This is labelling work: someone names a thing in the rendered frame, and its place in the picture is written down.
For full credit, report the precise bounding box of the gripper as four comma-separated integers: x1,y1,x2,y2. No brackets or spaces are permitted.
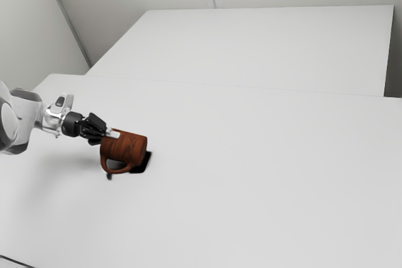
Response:
61,111,121,146

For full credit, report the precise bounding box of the brown wooden mug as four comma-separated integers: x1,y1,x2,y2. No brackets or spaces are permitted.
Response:
99,127,148,176

